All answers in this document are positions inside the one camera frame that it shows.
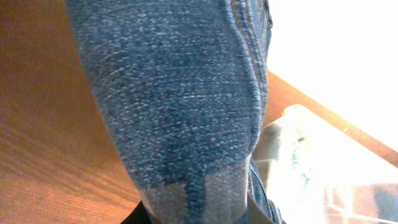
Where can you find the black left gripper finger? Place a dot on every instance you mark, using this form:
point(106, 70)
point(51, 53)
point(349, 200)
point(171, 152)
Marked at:
point(138, 216)

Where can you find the dark blue jeans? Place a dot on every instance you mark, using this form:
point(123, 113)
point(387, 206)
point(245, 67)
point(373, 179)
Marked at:
point(182, 89)

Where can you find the clear plastic storage bin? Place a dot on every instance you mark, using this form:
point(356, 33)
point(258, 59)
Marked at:
point(314, 173)

